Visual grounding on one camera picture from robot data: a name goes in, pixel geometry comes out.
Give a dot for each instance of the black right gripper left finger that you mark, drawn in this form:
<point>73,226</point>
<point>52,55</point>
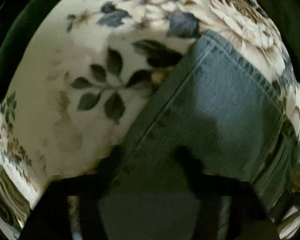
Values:
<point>50,219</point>

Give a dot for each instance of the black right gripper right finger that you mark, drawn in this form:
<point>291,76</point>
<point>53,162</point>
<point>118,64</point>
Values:
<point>228,208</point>

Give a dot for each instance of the blue denim pants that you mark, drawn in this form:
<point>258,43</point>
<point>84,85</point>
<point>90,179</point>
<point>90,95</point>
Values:
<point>224,110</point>

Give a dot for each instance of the floral fleece blanket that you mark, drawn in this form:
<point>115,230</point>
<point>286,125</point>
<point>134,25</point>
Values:
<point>76,74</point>

